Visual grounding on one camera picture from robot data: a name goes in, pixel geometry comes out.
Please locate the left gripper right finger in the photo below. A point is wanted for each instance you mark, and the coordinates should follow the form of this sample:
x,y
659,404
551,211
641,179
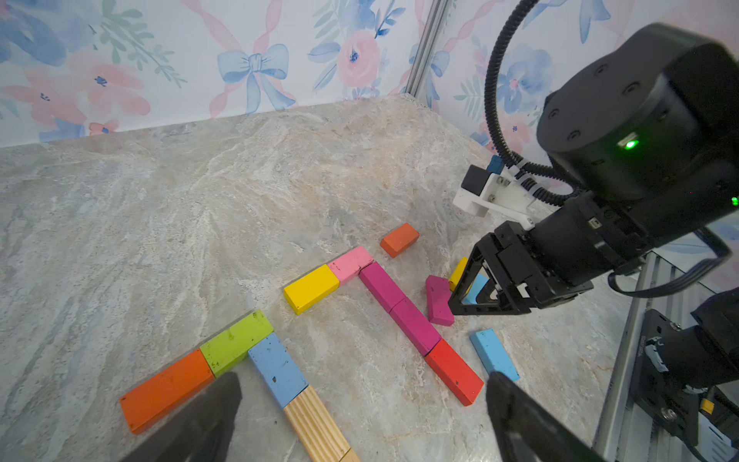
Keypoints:
x,y
527,432

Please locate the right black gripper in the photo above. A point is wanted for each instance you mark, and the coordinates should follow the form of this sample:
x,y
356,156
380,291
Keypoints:
x,y
518,280

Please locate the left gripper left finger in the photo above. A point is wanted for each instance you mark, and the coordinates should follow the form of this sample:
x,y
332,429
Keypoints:
x,y
202,431

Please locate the magenta block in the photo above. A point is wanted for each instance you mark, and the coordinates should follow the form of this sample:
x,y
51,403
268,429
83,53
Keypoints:
x,y
382,286
416,326
437,298

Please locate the yellow block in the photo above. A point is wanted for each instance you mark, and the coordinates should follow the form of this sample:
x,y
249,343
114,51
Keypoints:
x,y
457,274
305,292

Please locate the orange block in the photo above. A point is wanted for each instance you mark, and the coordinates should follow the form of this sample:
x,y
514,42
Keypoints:
x,y
154,399
399,240

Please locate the red block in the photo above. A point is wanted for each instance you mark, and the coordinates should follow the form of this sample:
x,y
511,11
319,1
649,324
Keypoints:
x,y
458,376

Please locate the green block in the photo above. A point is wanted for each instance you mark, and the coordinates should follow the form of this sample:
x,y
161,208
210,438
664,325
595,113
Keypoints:
x,y
224,351

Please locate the light blue block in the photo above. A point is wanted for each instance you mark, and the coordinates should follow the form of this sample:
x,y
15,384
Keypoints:
x,y
282,375

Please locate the pink block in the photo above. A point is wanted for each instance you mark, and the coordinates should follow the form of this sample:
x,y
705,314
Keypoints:
x,y
350,264

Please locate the tan block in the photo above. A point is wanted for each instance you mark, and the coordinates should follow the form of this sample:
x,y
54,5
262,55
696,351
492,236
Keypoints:
x,y
315,428

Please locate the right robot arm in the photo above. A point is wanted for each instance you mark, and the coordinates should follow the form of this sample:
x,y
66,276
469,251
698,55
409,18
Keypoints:
x,y
643,148

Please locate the blue block bottom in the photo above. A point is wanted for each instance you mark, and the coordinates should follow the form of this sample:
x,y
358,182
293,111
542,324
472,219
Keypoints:
x,y
493,355

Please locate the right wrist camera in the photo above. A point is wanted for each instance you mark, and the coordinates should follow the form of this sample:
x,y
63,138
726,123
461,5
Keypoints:
x,y
482,191

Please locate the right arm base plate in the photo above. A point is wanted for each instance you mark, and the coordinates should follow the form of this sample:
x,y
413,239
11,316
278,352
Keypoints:
x,y
675,367

